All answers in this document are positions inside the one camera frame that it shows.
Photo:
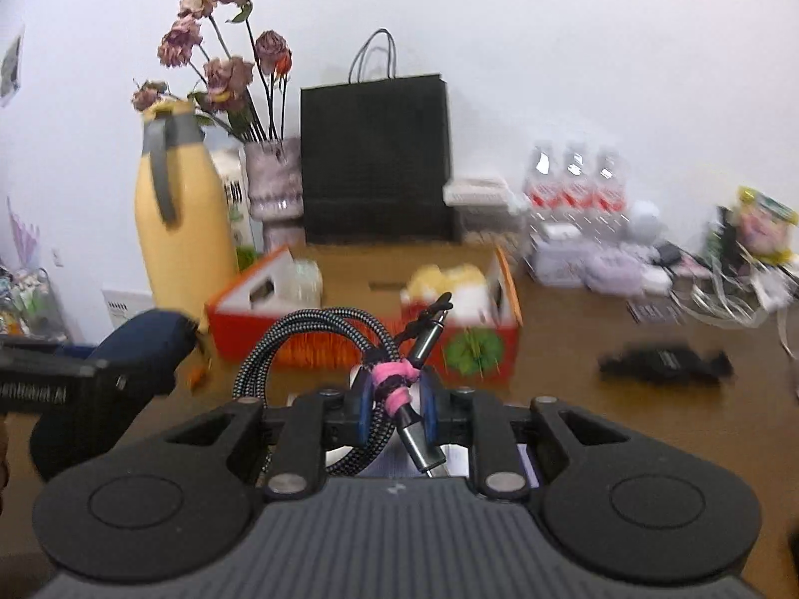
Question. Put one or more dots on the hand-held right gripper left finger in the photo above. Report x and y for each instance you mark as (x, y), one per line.
(365, 412)

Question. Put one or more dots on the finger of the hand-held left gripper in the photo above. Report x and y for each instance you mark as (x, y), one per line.
(150, 343)

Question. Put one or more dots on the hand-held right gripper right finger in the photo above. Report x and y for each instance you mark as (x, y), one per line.
(428, 409)

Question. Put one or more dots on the red cardboard box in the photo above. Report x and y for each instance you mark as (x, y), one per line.
(480, 349)

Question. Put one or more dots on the white cardboard box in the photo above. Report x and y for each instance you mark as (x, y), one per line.
(128, 307)

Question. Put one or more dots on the yellow thermos jug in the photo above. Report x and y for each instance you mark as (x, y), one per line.
(181, 231)

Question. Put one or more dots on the yellow plush toy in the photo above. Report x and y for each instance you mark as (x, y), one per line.
(455, 281)

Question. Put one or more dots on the glass jar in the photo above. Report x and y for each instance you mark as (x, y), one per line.
(307, 281)

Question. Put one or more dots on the white printed carton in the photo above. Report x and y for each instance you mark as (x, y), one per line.
(234, 199)

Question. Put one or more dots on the pink white vase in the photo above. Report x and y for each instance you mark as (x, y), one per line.
(271, 187)

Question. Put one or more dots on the white flat box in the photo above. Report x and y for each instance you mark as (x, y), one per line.
(477, 190)

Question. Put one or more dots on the lavender pouch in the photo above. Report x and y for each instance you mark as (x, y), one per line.
(615, 271)

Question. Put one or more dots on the black clip gadget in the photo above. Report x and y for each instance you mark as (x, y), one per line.
(661, 362)

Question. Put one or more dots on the clear water bottle red label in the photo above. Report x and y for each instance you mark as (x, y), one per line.
(542, 187)
(575, 184)
(610, 187)

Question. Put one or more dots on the black paper bag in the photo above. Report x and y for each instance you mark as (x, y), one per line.
(374, 156)

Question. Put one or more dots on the dried rose bouquet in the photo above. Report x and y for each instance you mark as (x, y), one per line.
(218, 75)

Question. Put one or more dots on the white round gadget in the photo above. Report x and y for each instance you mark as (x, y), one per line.
(644, 219)

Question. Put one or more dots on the yellow green snack packet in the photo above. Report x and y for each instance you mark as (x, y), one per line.
(758, 224)

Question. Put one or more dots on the wall poster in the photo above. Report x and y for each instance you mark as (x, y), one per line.
(11, 65)

